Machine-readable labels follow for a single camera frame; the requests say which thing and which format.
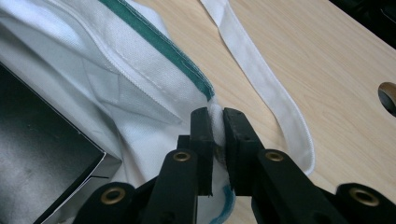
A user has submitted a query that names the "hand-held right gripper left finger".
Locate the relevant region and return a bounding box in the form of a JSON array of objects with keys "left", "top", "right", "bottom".
[{"left": 141, "top": 106, "right": 216, "bottom": 224}]

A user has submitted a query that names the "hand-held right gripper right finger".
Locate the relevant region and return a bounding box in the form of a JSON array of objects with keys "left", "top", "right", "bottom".
[{"left": 222, "top": 107, "right": 349, "bottom": 224}]

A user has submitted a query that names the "white green orange tote bag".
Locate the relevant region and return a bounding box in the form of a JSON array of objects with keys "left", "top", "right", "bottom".
[{"left": 0, "top": 0, "right": 316, "bottom": 224}]

